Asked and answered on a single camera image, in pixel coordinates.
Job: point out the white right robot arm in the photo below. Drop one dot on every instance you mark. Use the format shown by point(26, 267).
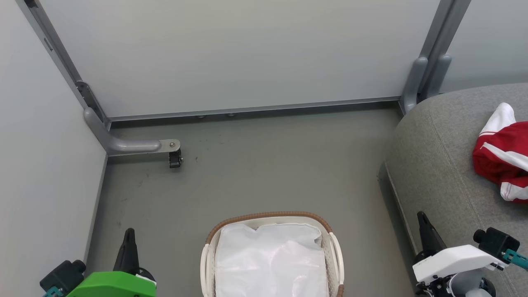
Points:
point(466, 286)

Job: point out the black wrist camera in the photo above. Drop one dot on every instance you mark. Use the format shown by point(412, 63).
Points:
point(62, 276)
point(497, 243)

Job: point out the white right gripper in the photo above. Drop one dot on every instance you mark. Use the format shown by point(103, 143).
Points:
point(453, 260)

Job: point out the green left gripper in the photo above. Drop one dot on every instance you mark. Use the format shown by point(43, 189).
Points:
point(115, 286)

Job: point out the grey partition post double bracket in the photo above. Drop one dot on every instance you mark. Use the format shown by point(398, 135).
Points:
point(433, 57)

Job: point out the grey partition post with foot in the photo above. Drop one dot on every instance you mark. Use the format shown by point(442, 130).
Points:
point(119, 145)

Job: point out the small black caster wheel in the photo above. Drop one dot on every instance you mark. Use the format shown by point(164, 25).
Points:
point(175, 159)

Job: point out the grey fabric sofa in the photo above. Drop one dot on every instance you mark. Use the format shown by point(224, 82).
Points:
point(445, 173)

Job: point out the white laundry basket brown rim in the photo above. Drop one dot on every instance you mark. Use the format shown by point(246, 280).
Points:
point(334, 255)

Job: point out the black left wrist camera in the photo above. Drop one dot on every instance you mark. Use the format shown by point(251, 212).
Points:
point(62, 276)

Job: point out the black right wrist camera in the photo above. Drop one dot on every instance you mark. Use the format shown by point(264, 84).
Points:
point(497, 243)

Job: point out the grey partition bottom rail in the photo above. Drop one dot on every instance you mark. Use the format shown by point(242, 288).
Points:
point(255, 109)

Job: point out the red and white clothing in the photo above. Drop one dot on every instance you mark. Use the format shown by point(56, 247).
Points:
point(499, 156)

